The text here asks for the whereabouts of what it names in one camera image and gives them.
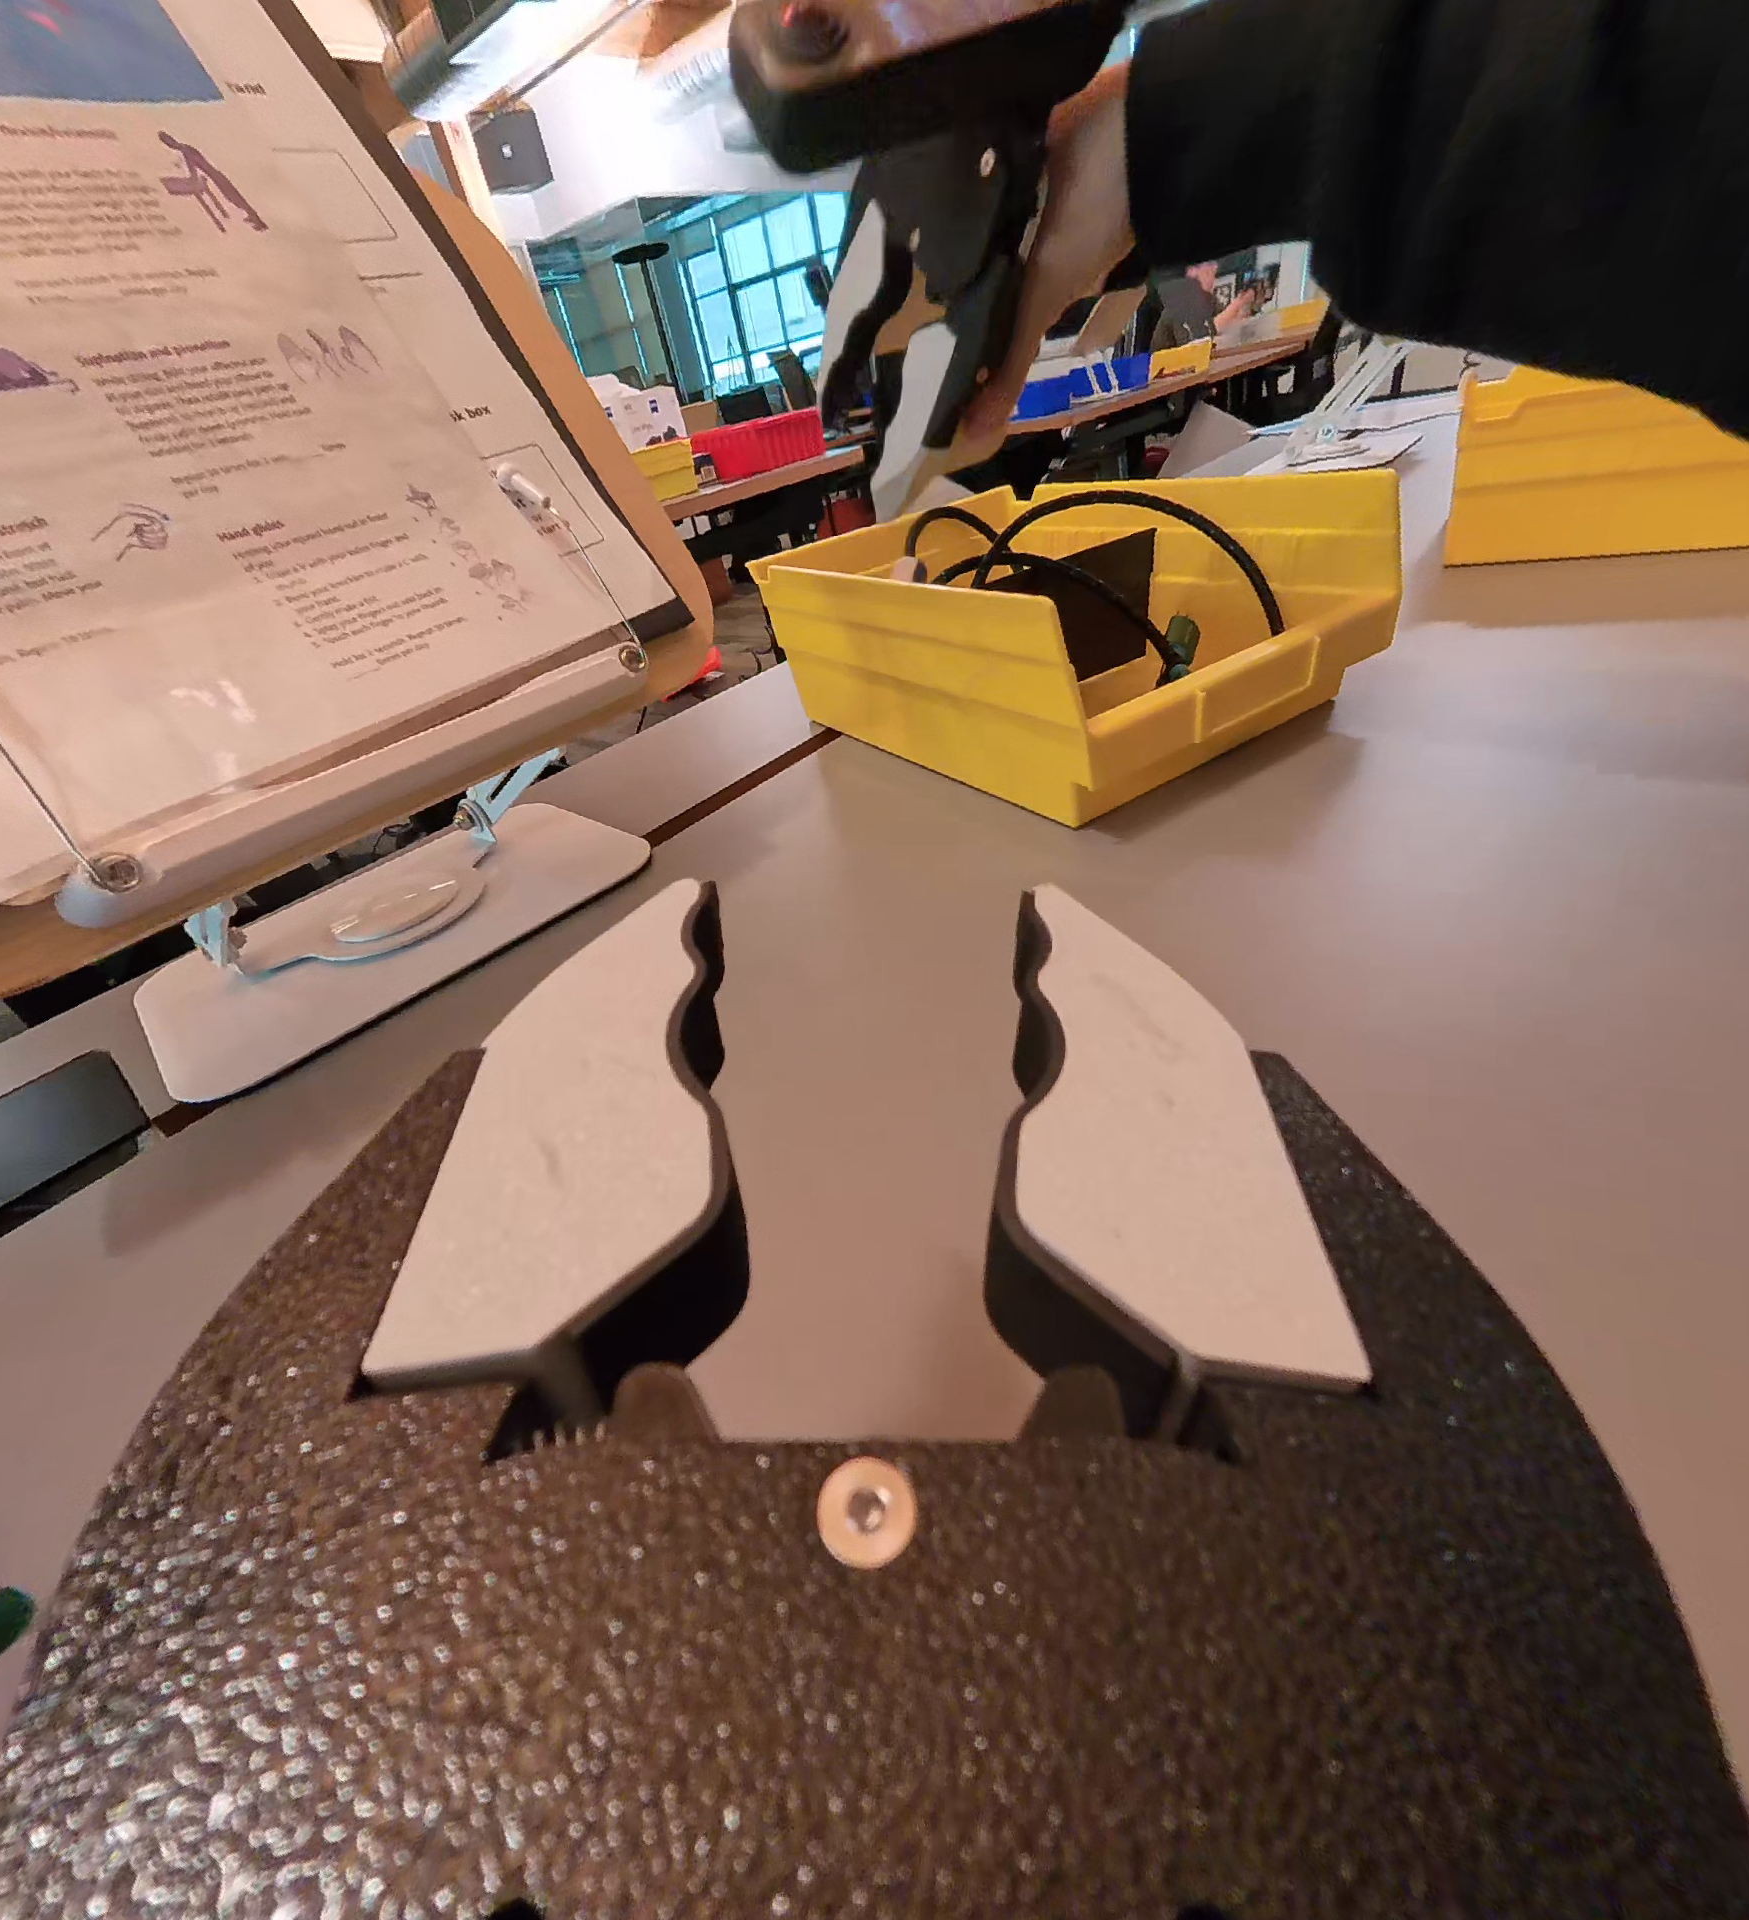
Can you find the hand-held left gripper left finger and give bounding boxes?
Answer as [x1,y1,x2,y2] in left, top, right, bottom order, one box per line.
[361,878,753,1430]

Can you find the wooden document stand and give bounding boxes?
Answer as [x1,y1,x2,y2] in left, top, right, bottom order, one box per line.
[0,0,714,1105]

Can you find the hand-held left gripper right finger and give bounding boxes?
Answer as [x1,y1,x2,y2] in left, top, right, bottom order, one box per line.
[980,885,1373,1430]

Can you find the person's right hand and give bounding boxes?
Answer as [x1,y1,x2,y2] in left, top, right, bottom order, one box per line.
[961,57,1165,443]

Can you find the red storage bin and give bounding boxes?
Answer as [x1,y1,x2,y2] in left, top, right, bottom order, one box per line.
[688,408,828,486]

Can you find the printed instruction sheet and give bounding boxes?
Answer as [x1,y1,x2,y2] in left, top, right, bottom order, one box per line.
[0,0,682,891]

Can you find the black braided cable green plugs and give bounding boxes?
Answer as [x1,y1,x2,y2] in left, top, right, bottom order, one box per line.
[908,488,1290,694]

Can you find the blue storage bin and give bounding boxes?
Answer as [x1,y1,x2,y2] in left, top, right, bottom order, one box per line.
[1015,352,1155,422]

